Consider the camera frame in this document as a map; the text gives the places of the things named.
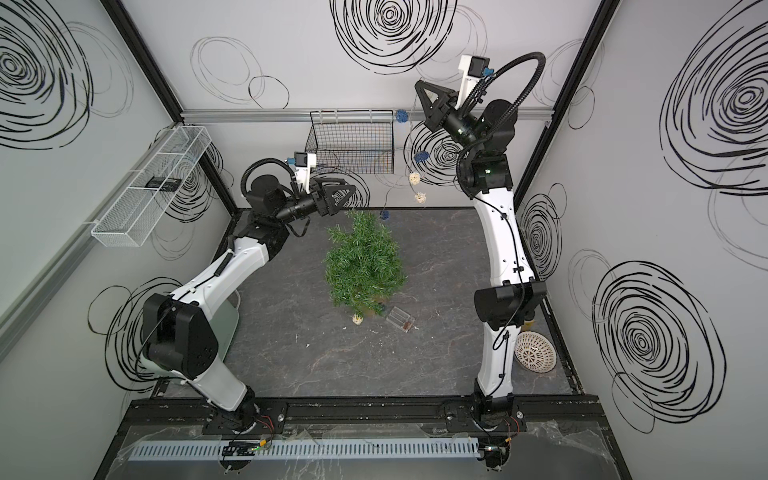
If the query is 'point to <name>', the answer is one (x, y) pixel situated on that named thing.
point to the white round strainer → (535, 351)
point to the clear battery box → (400, 319)
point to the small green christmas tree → (363, 267)
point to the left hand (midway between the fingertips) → (349, 187)
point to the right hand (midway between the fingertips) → (420, 83)
